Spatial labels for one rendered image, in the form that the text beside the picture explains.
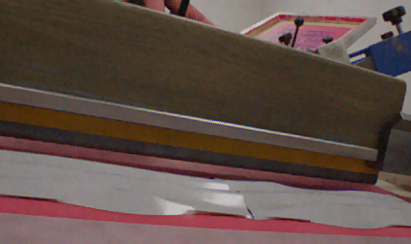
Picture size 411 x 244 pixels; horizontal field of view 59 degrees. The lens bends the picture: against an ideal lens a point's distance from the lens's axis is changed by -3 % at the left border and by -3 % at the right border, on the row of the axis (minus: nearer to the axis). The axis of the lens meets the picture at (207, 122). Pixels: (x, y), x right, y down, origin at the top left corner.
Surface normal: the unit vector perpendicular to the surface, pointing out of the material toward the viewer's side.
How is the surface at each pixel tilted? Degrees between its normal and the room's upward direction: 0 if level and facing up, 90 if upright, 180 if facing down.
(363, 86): 89
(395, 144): 89
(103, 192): 39
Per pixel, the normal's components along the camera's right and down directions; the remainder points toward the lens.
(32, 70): 0.33, 0.14
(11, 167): 0.40, -0.76
